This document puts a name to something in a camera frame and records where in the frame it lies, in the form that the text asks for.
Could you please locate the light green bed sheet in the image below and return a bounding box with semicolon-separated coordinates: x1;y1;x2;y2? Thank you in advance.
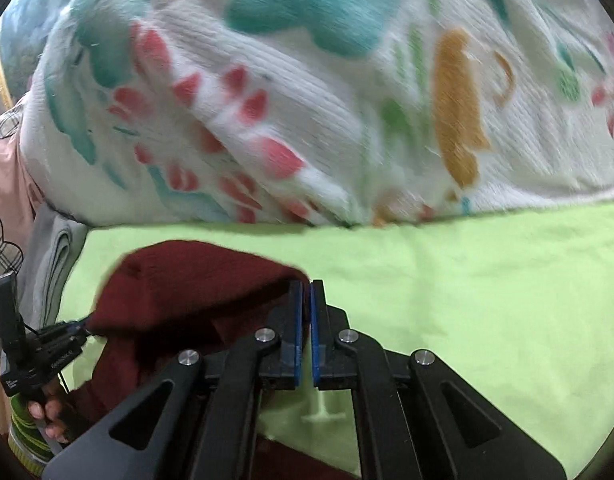
57;200;614;480

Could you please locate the pink heart print pillow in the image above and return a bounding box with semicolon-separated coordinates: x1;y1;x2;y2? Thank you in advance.
0;95;44;281

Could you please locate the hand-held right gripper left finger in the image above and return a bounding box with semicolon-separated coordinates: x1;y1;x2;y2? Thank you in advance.
42;280;305;480

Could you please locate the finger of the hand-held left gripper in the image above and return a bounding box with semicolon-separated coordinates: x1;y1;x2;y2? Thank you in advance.
38;319;94;341
43;334;89;362

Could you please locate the person's left hand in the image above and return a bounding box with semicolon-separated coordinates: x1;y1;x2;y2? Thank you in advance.
27;380;71;444

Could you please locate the person's left forearm striped sleeve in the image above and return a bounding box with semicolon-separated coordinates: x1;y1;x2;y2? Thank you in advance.
7;394;55;464

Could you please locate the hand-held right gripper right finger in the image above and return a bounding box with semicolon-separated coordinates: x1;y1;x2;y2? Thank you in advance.
309;279;568;480

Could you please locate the white floral printed blanket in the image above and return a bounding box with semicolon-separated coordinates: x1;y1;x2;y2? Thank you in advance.
0;0;614;228

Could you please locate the grey folded cloth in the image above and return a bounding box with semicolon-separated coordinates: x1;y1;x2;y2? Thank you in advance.
23;204;91;333

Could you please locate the maroon knit sweater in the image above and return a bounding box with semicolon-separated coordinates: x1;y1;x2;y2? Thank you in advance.
62;240;360;480

